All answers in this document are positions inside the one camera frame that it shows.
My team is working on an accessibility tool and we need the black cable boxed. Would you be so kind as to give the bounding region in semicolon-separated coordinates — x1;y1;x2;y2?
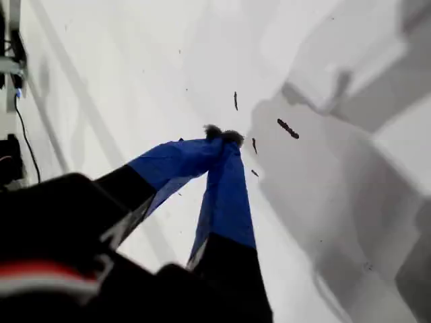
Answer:
13;96;42;184

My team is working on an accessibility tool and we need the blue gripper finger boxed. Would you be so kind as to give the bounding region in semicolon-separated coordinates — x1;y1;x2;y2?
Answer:
90;124;226;253
186;130;274;323

